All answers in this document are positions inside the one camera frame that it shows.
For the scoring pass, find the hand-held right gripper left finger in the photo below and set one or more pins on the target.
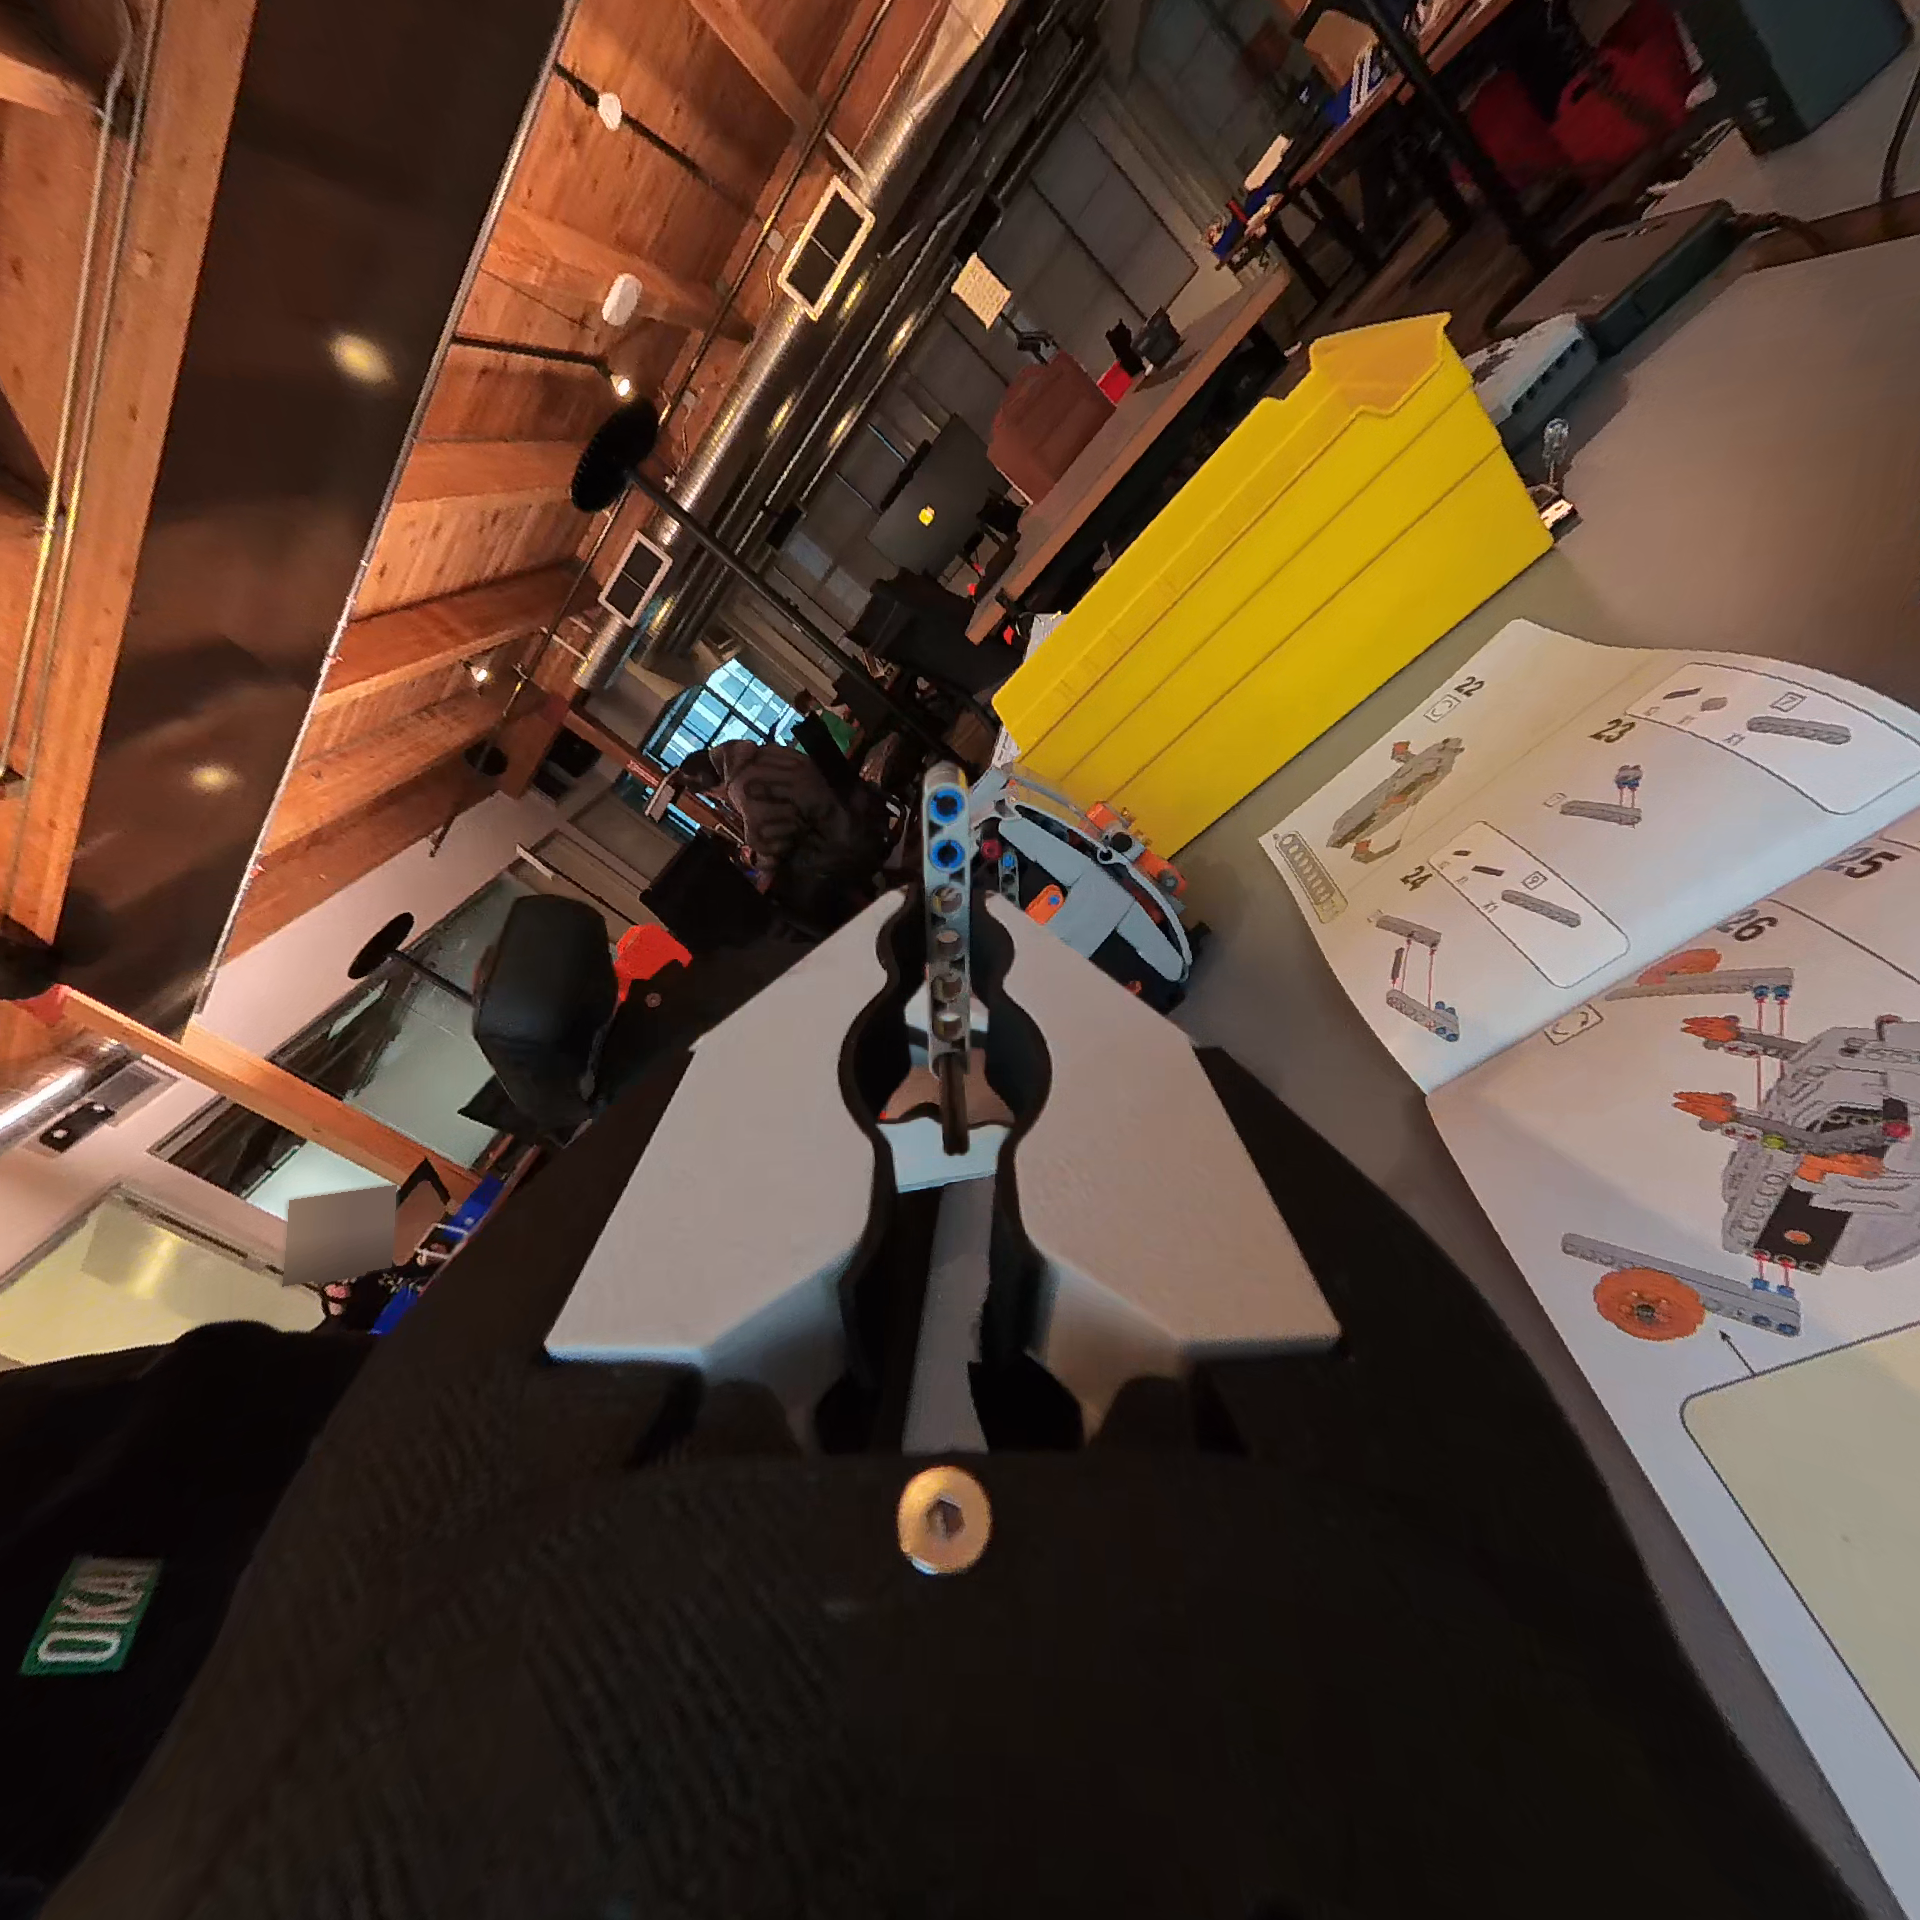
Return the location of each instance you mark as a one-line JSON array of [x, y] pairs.
[[705, 1202]]

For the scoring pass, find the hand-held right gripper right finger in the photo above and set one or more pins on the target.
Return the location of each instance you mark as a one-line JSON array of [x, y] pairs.
[[1171, 1202]]

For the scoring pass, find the grey beam with blue pins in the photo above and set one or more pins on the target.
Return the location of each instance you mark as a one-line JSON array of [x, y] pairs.
[[930, 898]]

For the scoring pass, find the orange plastic object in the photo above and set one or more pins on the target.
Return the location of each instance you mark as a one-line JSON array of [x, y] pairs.
[[653, 953]]

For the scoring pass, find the black office chair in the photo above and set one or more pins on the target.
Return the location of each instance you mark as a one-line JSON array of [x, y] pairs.
[[540, 1004]]

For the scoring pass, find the grey orange toy robot model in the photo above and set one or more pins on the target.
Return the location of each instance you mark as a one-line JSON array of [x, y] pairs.
[[1107, 929]]

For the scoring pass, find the black floor lamp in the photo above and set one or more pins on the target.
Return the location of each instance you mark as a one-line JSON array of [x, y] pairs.
[[376, 944], [614, 452]]

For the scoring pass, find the white instruction booklet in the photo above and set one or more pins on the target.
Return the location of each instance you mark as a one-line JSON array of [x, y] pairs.
[[1501, 898]]

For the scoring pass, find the glass window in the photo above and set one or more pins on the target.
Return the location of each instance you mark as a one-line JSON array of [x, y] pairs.
[[720, 721]]

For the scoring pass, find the yellow parts bin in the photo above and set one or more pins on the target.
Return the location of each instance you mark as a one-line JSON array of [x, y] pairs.
[[1273, 602]]

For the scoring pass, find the white ceiling air vent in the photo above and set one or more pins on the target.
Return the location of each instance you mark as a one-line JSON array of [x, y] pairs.
[[824, 246], [634, 574]]

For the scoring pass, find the black ceiling panel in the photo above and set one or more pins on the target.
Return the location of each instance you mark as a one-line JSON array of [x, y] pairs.
[[300, 602]]

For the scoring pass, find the black monitor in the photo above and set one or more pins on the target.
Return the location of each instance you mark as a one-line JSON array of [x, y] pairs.
[[898, 498]]

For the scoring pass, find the wooden work table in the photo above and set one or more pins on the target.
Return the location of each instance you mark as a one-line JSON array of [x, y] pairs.
[[1156, 436]]

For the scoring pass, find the grey white toy module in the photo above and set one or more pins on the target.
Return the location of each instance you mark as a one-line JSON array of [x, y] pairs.
[[1523, 368]]

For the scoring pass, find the white ceiling sensor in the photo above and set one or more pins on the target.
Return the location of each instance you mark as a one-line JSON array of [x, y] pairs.
[[622, 298]]

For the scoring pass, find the white paper sign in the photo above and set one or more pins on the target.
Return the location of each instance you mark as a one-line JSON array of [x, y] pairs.
[[979, 287]]

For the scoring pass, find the black flat device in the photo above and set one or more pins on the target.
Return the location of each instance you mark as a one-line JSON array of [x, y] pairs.
[[1652, 276]]

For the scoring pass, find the red storage bin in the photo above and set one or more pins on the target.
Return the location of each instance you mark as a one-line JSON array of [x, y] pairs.
[[1507, 128], [1630, 89]]

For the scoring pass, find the dark grey equipment case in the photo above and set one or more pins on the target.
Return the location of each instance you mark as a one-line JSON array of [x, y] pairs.
[[1818, 69]]

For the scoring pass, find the wooden support post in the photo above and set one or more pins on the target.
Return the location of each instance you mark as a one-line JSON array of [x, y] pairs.
[[241, 1087]]

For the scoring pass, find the silver ventilation duct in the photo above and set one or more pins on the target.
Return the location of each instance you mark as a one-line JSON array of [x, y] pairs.
[[791, 390], [59, 1105]]

